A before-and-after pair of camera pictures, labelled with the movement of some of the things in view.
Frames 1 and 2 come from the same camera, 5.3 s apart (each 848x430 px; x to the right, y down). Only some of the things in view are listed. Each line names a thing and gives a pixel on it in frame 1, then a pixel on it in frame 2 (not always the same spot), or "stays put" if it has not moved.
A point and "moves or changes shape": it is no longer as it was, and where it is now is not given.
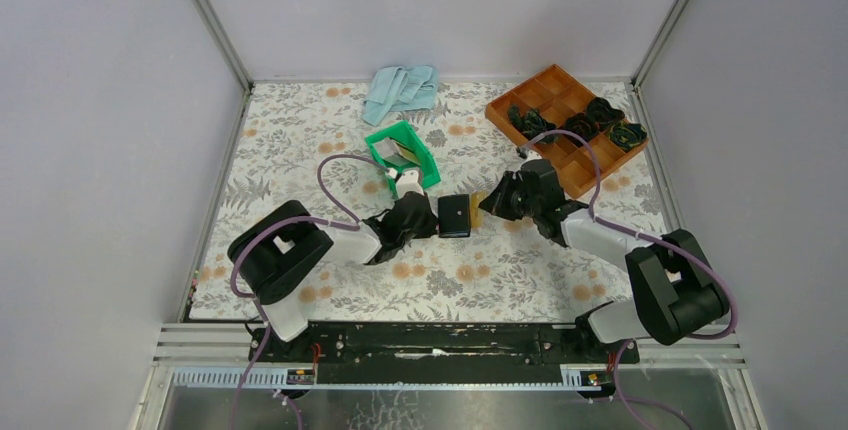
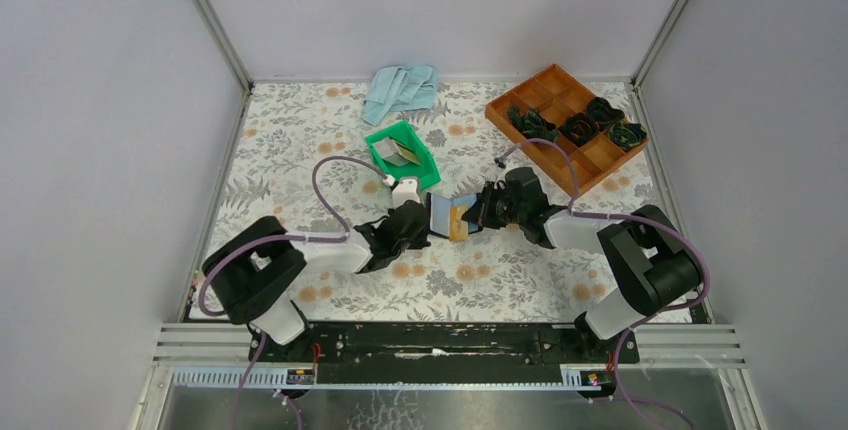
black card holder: x=454 y=216 stays put
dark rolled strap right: x=625 y=136 stays put
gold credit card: x=477 y=214 moves or changes shape
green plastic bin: x=405 y=133 stays put
